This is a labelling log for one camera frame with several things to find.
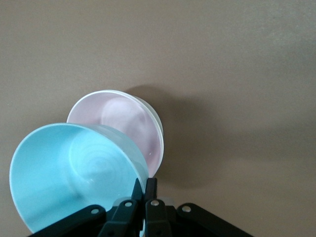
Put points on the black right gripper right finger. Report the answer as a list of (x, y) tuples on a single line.
[(158, 219)]

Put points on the brown table cover mat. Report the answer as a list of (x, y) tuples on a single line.
[(222, 61)]

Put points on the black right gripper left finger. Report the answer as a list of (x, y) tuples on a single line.
[(118, 217)]

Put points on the pink plastic bowl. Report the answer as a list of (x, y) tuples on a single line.
[(118, 113)]

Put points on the light blue plastic bowl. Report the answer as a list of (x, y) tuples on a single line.
[(61, 168)]

